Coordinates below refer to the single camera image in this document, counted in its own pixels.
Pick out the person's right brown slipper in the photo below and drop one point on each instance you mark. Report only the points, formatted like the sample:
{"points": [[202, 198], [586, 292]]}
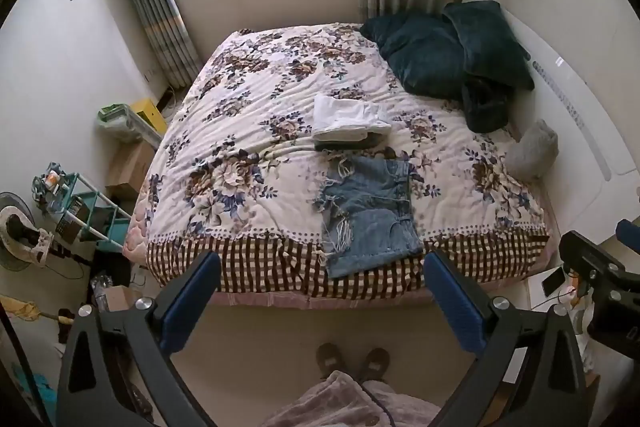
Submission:
{"points": [[375, 363]]}

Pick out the yellow mop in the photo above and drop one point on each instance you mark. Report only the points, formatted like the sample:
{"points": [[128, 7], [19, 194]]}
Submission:
{"points": [[25, 309]]}

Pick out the yellow box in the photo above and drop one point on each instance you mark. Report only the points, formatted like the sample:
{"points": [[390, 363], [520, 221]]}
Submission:
{"points": [[149, 114]]}

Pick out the person's brown slipper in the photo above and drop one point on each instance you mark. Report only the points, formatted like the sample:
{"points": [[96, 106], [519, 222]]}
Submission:
{"points": [[329, 359], [375, 363]]}

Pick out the clear plastic bin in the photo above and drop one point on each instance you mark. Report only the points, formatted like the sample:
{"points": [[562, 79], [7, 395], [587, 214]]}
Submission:
{"points": [[119, 122]]}

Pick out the standing fan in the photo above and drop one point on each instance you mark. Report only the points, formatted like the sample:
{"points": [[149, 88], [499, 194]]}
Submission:
{"points": [[22, 234]]}

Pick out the dark folded garment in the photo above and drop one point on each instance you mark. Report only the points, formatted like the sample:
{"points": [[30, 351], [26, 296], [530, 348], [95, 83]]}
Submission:
{"points": [[345, 144]]}

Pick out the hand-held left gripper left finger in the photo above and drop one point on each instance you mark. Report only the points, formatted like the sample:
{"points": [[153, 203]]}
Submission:
{"points": [[192, 292]]}

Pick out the white headboard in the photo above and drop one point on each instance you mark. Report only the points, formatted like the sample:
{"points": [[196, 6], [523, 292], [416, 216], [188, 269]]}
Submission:
{"points": [[575, 107]]}

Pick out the dark teal pillow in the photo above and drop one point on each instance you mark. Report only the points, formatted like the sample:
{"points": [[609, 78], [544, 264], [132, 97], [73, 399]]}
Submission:
{"points": [[420, 52], [492, 42]]}

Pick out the small cardboard box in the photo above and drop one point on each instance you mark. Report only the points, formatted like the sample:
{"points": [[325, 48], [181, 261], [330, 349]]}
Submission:
{"points": [[122, 298]]}

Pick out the floral quilt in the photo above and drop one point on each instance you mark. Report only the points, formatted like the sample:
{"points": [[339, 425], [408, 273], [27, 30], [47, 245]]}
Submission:
{"points": [[260, 147]]}

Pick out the white nightstand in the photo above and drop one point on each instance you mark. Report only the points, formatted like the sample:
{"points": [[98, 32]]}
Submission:
{"points": [[542, 299]]}

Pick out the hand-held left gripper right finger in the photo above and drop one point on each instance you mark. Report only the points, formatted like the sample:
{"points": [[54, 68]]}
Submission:
{"points": [[452, 297]]}

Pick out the large cardboard box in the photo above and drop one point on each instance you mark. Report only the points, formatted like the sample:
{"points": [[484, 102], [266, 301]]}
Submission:
{"points": [[131, 169]]}

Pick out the person's left brown slipper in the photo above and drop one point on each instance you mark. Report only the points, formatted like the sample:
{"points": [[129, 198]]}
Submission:
{"points": [[329, 359]]}

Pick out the dark crumpled cloth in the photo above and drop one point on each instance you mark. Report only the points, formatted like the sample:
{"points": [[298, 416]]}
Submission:
{"points": [[487, 104]]}

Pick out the grey plush cushion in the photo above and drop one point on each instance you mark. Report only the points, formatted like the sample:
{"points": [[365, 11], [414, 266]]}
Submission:
{"points": [[532, 149]]}

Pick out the blue denim shorts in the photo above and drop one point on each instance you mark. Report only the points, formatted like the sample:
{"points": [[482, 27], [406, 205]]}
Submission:
{"points": [[372, 217]]}

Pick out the person's pink pajama legs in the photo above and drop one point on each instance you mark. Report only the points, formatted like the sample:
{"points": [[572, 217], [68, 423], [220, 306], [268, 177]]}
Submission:
{"points": [[325, 404]]}

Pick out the white folded pants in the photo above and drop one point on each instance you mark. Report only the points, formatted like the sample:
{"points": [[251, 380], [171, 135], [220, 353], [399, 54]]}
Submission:
{"points": [[347, 114]]}

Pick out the teal shelf rack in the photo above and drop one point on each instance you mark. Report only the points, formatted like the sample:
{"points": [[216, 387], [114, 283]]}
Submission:
{"points": [[87, 212]]}

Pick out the black phone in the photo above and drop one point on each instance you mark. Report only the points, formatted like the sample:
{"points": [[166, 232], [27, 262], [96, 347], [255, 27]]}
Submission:
{"points": [[553, 281]]}

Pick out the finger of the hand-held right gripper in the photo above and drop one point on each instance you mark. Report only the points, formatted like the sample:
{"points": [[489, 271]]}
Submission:
{"points": [[587, 252], [630, 234]]}

